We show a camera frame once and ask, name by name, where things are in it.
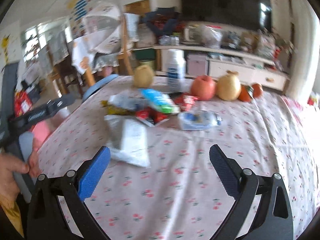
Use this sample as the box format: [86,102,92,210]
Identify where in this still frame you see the printed grey wipes pack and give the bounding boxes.
[104,115,150,168]

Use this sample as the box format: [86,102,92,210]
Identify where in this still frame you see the white Magicday drink pouch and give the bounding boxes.
[177,111,222,131]

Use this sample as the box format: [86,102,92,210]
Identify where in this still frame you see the red snack packet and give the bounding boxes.
[174,93,199,112]

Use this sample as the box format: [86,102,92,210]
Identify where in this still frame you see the red white wrapper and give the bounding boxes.
[135,107,169,127]

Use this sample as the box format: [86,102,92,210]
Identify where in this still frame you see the yellow sleeve forearm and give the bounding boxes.
[0,195,24,238]

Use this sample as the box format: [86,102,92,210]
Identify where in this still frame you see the pink trash bucket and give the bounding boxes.
[30,120,60,151]

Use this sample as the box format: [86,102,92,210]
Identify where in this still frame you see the left hand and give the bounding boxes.
[1,138,42,203]

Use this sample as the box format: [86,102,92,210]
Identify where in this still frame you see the red gift boxes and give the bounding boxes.
[14,90,33,117]

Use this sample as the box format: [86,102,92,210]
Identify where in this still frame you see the cherry print tablecloth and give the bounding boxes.
[37,74,320,240]

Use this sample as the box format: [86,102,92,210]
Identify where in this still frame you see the yellow green snack wrapper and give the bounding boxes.
[100,100,134,115]

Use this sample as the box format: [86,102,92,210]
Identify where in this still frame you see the orange tangerine front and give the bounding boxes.
[238,85,253,102]

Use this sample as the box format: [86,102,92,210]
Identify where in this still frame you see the orange tangerine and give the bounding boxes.
[238,85,253,102]
[251,83,264,99]

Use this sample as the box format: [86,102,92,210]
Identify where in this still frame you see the yellow pear right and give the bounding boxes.
[216,70,241,101]

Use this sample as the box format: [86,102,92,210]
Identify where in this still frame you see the yellow pear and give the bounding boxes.
[133,65,155,88]
[216,70,241,101]

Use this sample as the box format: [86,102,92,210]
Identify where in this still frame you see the dark wooden chair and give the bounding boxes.
[47,38,84,98]

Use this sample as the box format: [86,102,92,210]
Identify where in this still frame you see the orange tangerine back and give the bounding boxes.
[251,83,264,99]

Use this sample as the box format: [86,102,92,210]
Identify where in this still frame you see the red apple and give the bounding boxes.
[190,75,216,101]

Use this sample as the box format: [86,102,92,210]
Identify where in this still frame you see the blue chair back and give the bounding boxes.
[82,74,119,103]

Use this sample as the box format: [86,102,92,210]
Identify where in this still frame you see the blue green snack bag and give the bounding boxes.
[139,88,180,114]

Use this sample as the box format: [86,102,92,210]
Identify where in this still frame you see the white TV cabinet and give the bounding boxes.
[152,21,291,92]

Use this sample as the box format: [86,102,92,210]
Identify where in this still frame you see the yellow pear left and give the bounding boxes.
[133,65,155,88]

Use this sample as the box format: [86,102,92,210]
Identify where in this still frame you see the white plastic bottle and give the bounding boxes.
[165,49,186,92]

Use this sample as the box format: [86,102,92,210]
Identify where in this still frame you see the dining table with cloth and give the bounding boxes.
[72,33,119,87]

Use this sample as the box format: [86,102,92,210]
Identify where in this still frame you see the wooden dining chair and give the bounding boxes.
[117,12,140,75]

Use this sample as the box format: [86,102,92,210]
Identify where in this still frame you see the green waste bin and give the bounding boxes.
[139,59,157,71]

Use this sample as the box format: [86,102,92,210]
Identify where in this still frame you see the white mesh food cover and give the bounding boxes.
[82,2,121,54]

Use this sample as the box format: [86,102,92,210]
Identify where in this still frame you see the black television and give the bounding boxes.
[181,0,272,31]

